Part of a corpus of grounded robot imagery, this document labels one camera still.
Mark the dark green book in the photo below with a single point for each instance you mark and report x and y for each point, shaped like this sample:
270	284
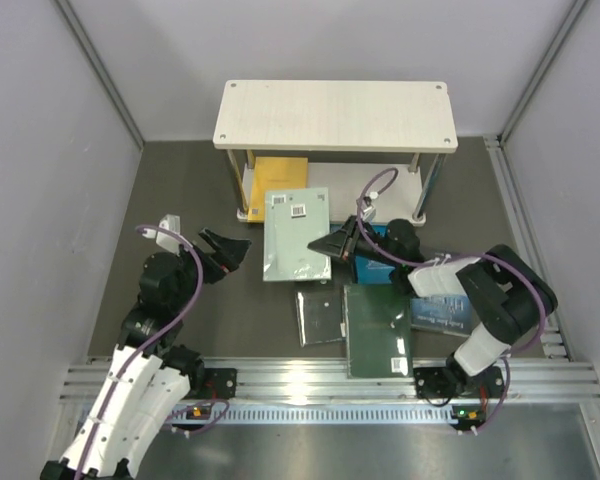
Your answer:
378	332

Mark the yellow Little Prince book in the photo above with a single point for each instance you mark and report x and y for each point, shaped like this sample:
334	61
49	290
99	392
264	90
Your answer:
272	174

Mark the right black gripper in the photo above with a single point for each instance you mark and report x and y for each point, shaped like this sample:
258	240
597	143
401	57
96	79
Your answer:
339	244

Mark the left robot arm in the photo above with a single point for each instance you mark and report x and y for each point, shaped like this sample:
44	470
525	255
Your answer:
149	374

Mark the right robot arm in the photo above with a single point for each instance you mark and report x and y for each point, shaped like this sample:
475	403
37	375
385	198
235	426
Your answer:
508	296

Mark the dark blue Wuthering Heights book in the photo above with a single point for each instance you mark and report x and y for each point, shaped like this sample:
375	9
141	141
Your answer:
445	314

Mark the bright blue book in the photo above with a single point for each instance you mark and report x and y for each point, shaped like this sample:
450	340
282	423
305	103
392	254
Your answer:
361	271

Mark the pale grey-green book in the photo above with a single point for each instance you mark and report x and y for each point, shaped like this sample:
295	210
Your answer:
293	219

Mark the aluminium front rail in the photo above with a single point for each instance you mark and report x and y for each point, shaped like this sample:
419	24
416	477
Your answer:
325	381

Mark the black glossy book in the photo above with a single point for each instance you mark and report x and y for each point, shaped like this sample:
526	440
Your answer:
319	316

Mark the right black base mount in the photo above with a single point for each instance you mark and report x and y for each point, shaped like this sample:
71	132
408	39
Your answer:
438	384

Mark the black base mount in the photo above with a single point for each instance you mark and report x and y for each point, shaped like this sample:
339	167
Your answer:
438	384
218	383

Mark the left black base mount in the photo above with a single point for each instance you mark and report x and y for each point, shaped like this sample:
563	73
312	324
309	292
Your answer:
218	383

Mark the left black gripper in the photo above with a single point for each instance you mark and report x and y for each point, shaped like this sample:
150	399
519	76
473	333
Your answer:
229	252

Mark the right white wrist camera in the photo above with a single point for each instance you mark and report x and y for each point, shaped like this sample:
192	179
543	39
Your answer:
367	206

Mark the white two-tier shelf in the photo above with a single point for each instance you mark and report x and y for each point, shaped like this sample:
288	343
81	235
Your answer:
409	123

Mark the slotted cable duct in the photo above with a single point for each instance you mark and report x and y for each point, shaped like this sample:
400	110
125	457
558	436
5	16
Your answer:
265	414

